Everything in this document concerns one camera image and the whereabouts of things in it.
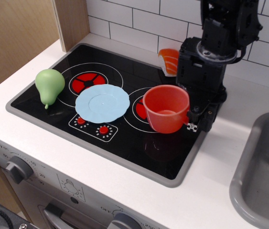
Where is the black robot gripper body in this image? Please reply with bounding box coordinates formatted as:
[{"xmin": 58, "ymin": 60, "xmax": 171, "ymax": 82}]
[{"xmin": 176, "ymin": 37, "xmax": 227, "ymax": 132}]

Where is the red plastic toy cup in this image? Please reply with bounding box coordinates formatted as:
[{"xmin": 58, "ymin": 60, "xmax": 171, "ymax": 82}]
[{"xmin": 143, "ymin": 84, "xmax": 190, "ymax": 134}]

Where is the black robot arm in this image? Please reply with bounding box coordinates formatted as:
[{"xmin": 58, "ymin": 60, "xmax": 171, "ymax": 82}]
[{"xmin": 176, "ymin": 0, "xmax": 263, "ymax": 132}]

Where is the light blue toy plate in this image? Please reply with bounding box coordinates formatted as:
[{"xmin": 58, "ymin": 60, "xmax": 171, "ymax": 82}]
[{"xmin": 75, "ymin": 84, "xmax": 130, "ymax": 124}]

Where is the salmon sushi toy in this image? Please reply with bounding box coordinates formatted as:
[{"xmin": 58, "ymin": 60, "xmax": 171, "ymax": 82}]
[{"xmin": 158, "ymin": 48, "xmax": 179, "ymax": 77}]

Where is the grey toy sink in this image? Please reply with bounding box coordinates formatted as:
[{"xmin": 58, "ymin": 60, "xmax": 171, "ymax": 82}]
[{"xmin": 229, "ymin": 113, "xmax": 269, "ymax": 229}]

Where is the green toy pear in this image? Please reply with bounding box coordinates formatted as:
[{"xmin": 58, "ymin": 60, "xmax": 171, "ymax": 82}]
[{"xmin": 35, "ymin": 69, "xmax": 65, "ymax": 109}]

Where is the grey oven knob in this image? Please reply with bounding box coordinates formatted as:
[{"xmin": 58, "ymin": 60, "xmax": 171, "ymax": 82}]
[{"xmin": 107, "ymin": 213, "xmax": 141, "ymax": 229}]

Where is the wooden side panel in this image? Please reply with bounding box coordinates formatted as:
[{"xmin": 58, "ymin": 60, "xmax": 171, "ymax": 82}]
[{"xmin": 0, "ymin": 0, "xmax": 90, "ymax": 83}]

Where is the grey timer knob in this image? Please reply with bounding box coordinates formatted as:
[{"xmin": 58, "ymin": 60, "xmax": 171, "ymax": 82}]
[{"xmin": 5, "ymin": 156, "xmax": 33, "ymax": 184}]

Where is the black device bottom left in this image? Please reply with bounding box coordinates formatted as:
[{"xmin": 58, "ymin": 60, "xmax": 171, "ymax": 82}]
[{"xmin": 0, "ymin": 205, "xmax": 37, "ymax": 229}]

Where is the grey oven door handle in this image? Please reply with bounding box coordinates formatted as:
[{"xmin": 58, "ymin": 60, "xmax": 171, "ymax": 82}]
[{"xmin": 43, "ymin": 204, "xmax": 80, "ymax": 229}]

